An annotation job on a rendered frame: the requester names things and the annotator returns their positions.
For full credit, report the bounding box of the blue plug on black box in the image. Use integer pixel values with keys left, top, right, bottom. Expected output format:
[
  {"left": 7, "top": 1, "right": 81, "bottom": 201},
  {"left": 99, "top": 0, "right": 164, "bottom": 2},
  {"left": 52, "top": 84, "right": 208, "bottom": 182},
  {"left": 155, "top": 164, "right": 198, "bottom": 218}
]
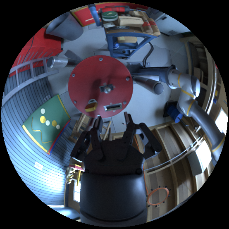
[{"left": 163, "top": 100, "right": 184, "bottom": 124}]

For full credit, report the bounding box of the tan roll with red band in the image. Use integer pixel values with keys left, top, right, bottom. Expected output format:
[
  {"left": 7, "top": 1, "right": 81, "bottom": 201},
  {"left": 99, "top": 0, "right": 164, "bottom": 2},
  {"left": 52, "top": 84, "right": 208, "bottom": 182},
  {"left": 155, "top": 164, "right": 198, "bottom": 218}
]
[
  {"left": 148, "top": 17, "right": 161, "bottom": 37},
  {"left": 141, "top": 19, "right": 153, "bottom": 34}
]

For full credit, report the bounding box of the black floor cable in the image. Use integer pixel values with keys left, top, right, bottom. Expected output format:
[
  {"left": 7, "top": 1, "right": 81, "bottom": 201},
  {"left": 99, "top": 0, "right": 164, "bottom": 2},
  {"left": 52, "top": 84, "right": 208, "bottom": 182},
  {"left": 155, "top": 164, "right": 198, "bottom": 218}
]
[{"left": 143, "top": 42, "right": 155, "bottom": 68}]

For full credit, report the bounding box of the metal backstop knob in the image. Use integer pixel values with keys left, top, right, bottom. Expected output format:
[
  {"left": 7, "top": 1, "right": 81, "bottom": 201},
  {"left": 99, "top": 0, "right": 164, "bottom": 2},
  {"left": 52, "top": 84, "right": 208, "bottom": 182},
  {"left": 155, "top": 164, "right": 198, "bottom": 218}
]
[{"left": 99, "top": 83, "right": 114, "bottom": 94}]

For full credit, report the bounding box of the red yellow-edged panel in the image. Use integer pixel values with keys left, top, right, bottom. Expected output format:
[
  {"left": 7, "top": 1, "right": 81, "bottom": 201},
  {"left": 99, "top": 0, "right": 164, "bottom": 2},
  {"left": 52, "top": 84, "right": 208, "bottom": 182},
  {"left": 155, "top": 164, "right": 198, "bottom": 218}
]
[{"left": 71, "top": 2, "right": 149, "bottom": 28}]

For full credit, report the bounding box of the black flat tool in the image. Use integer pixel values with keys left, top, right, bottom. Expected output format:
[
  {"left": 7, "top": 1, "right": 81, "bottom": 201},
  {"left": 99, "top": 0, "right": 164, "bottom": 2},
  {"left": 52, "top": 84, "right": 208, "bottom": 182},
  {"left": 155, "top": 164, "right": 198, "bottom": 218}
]
[{"left": 107, "top": 26, "right": 130, "bottom": 31}]

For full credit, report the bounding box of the red toolbox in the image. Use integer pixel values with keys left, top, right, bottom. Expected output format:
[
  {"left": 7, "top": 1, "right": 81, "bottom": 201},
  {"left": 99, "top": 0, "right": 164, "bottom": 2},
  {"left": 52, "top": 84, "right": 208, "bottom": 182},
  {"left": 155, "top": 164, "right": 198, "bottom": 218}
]
[{"left": 98, "top": 5, "right": 130, "bottom": 14}]

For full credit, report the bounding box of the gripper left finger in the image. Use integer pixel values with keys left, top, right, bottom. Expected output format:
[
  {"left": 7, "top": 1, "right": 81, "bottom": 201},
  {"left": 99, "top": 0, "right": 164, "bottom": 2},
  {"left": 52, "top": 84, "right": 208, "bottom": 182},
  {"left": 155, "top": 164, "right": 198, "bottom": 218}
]
[{"left": 70, "top": 115, "right": 106, "bottom": 162}]

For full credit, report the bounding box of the red turnstile hub body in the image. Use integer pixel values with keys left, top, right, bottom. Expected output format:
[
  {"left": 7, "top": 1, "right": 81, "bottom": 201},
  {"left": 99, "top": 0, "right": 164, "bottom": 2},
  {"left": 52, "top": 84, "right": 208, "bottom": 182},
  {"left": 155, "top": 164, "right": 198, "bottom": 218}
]
[{"left": 68, "top": 55, "right": 134, "bottom": 119}]

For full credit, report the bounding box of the orange coiled cable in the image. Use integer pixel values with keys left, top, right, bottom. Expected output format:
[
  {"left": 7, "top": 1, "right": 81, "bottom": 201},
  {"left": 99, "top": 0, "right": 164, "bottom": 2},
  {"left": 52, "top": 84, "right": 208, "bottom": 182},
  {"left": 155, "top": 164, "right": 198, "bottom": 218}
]
[{"left": 133, "top": 136, "right": 170, "bottom": 206}]

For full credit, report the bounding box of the grey wall conduit pipe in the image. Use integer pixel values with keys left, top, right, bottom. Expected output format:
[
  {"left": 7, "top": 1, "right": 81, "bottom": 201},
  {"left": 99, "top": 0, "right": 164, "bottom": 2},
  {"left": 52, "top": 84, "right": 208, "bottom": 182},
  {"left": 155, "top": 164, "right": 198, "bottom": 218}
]
[{"left": 144, "top": 136, "right": 205, "bottom": 171}]

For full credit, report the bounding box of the green yellow-edged sign board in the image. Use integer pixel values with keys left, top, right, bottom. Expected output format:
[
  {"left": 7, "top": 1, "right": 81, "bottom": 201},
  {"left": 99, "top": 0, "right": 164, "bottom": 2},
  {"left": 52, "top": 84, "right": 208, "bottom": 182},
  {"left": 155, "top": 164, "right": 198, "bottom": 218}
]
[{"left": 22, "top": 94, "right": 72, "bottom": 155}]

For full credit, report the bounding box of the tan wooden box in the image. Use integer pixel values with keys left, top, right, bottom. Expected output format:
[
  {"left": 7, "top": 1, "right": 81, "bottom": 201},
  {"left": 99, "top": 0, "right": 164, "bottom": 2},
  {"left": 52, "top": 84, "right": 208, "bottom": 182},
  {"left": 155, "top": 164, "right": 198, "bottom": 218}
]
[
  {"left": 129, "top": 10, "right": 149, "bottom": 19},
  {"left": 117, "top": 15, "right": 145, "bottom": 28}
]

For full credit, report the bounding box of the wooden trestle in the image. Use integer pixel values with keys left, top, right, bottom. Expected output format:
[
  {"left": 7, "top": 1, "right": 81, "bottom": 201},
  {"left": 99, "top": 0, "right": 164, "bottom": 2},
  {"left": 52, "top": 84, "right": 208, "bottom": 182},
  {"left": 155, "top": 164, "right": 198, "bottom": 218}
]
[{"left": 69, "top": 113, "right": 112, "bottom": 143}]

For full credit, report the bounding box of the grey slatted shutter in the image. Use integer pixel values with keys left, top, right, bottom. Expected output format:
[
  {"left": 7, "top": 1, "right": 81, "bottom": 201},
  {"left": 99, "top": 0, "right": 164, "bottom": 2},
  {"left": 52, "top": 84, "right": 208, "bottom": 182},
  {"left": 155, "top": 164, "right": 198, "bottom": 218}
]
[{"left": 1, "top": 68, "right": 85, "bottom": 208}]

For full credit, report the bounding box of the grey ladder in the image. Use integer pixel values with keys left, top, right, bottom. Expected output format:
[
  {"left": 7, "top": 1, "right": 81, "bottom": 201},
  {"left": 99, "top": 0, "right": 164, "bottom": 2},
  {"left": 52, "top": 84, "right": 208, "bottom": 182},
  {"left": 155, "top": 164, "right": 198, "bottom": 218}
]
[{"left": 2, "top": 57, "right": 60, "bottom": 101}]

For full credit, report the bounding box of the cream carousel horse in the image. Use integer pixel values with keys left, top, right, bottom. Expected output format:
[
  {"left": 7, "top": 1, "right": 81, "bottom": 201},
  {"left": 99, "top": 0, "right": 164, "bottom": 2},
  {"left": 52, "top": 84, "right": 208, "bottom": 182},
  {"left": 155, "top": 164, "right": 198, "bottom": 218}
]
[{"left": 65, "top": 161, "right": 87, "bottom": 188}]

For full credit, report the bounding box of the wooden shelf unit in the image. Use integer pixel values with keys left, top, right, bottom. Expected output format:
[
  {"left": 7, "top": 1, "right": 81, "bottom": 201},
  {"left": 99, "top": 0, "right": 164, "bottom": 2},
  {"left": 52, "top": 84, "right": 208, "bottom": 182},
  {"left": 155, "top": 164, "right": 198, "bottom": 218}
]
[{"left": 184, "top": 41, "right": 224, "bottom": 115}]

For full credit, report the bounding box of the white framed window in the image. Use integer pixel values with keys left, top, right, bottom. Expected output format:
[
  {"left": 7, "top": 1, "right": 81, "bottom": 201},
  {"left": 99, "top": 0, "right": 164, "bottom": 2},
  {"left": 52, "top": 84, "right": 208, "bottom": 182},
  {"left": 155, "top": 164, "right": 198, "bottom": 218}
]
[{"left": 72, "top": 185, "right": 82, "bottom": 203}]

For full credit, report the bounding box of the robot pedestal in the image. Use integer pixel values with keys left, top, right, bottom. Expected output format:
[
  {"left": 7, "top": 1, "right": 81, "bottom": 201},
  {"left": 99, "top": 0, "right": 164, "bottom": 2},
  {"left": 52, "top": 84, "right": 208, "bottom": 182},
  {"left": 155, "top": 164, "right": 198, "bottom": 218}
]
[{"left": 127, "top": 62, "right": 170, "bottom": 86}]

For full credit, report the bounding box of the red slatted cabinet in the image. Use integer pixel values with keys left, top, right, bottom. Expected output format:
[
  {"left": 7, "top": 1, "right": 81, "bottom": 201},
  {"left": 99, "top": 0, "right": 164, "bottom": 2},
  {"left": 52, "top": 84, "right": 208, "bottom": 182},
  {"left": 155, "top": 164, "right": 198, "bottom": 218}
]
[{"left": 8, "top": 27, "right": 64, "bottom": 78}]

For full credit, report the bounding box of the large grey blue drum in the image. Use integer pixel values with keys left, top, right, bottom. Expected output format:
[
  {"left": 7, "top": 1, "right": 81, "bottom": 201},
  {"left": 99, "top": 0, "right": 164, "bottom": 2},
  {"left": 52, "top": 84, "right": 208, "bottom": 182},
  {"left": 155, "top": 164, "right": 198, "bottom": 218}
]
[{"left": 45, "top": 11, "right": 84, "bottom": 41}]

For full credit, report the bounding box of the cardboard box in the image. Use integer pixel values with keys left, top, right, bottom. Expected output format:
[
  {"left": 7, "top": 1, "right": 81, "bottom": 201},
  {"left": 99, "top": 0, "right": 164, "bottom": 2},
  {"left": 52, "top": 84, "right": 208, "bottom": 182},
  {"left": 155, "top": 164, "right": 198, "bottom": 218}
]
[{"left": 117, "top": 36, "right": 138, "bottom": 43}]

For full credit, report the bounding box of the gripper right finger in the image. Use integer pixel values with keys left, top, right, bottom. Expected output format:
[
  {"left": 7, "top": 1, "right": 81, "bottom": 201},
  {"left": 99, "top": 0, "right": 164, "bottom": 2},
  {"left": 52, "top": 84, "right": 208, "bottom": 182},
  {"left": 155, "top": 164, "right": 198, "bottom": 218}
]
[{"left": 118, "top": 112, "right": 162, "bottom": 161}]

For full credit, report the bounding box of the silver token slot plate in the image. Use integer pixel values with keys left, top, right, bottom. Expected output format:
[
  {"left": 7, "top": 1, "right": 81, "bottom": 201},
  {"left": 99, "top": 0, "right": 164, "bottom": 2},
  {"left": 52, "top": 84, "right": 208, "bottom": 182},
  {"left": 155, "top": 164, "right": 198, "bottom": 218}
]
[{"left": 103, "top": 103, "right": 123, "bottom": 112}]

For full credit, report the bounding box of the green round tin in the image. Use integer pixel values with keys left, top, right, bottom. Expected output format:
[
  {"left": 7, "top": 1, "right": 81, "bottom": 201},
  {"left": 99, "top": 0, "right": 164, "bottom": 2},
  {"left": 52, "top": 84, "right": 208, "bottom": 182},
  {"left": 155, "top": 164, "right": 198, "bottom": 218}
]
[{"left": 100, "top": 11, "right": 119, "bottom": 23}]

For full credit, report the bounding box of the grey wall box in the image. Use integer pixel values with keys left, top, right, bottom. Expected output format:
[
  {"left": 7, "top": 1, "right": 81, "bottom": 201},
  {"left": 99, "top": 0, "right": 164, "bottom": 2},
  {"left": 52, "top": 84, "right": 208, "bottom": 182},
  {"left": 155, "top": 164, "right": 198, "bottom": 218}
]
[{"left": 187, "top": 144, "right": 214, "bottom": 175}]

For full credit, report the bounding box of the blue tool cart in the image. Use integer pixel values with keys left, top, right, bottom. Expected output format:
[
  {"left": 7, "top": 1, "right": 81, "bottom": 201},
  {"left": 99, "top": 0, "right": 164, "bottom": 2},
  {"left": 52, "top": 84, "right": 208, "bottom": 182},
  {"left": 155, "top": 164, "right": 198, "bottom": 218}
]
[{"left": 88, "top": 4, "right": 161, "bottom": 60}]

